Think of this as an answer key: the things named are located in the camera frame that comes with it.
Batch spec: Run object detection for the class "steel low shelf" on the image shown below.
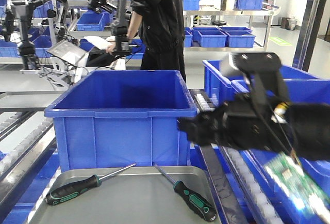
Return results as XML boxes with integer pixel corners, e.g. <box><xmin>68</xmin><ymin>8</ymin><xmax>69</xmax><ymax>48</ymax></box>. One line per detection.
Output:
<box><xmin>183</xmin><ymin>8</ymin><xmax>279</xmax><ymax>52</ymax></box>

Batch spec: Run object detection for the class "green black screwdriver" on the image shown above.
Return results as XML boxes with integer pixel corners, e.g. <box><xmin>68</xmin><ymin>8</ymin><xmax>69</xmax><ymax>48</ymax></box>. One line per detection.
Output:
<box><xmin>45</xmin><ymin>163</ymin><xmax>136</xmax><ymax>206</ymax></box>
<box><xmin>153</xmin><ymin>163</ymin><xmax>217</xmax><ymax>222</ymax></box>

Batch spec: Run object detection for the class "blue bin right near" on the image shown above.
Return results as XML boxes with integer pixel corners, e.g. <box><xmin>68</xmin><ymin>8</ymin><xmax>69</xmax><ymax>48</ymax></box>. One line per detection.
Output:
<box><xmin>230</xmin><ymin>78</ymin><xmax>330</xmax><ymax>224</ymax></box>

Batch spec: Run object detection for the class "person in black clothes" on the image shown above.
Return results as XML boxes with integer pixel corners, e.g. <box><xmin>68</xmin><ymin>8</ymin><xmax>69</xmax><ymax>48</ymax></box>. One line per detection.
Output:
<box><xmin>106</xmin><ymin>0</ymin><xmax>187</xmax><ymax>83</ymax></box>

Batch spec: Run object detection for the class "green circuit board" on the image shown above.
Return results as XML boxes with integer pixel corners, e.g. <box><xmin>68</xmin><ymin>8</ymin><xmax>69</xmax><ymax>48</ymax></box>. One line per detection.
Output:
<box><xmin>263</xmin><ymin>153</ymin><xmax>329</xmax><ymax>223</ymax></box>

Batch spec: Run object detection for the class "blue bin on rack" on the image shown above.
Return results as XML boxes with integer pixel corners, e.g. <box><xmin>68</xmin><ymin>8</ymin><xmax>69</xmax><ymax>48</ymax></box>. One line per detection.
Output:
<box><xmin>44</xmin><ymin>70</ymin><xmax>197</xmax><ymax>171</ymax></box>

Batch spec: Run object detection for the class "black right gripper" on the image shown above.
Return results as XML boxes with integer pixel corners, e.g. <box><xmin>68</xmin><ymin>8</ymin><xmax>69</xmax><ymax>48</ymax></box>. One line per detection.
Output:
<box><xmin>177</xmin><ymin>97</ymin><xmax>300</xmax><ymax>155</ymax></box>

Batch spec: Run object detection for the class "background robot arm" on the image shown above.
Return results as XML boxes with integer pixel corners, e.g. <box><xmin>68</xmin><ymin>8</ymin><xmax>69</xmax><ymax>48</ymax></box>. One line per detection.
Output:
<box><xmin>106</xmin><ymin>0</ymin><xmax>299</xmax><ymax>155</ymax></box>

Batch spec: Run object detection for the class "blue bin right far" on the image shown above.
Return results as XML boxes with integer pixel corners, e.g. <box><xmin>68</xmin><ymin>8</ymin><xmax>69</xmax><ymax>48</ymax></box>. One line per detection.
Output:
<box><xmin>203</xmin><ymin>60</ymin><xmax>318</xmax><ymax>106</ymax></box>

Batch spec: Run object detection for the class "roller conveyor track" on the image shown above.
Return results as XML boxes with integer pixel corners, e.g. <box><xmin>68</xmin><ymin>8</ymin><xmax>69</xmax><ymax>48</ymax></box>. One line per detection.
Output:
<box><xmin>193</xmin><ymin>92</ymin><xmax>287</xmax><ymax>224</ymax></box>

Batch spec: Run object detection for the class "grey metal tray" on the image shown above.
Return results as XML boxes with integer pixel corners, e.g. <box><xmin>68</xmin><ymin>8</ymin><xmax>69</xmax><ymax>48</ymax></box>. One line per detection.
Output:
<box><xmin>27</xmin><ymin>166</ymin><xmax>222</xmax><ymax>224</ymax></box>

